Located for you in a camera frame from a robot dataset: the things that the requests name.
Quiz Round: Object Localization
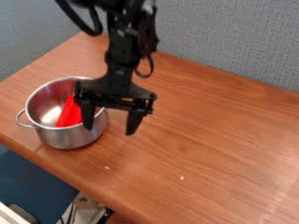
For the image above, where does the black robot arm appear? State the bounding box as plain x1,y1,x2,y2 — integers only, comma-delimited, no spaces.
55,0,159,135

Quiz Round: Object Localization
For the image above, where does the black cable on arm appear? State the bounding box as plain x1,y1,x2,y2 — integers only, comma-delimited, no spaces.
134,53,155,79

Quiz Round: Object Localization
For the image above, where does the metal table leg frame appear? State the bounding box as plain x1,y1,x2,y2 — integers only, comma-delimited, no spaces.
58,192,114,224

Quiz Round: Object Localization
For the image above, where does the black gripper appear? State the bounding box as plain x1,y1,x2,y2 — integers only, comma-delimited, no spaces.
75,58,158,136

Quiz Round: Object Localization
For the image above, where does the stainless steel pot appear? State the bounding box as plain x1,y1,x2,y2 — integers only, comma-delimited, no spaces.
15,76,108,150

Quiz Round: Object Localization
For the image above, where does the white object at corner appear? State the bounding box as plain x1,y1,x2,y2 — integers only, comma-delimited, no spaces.
0,202,27,224

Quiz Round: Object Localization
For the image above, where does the red rectangular block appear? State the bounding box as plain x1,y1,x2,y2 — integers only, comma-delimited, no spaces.
56,95,82,128

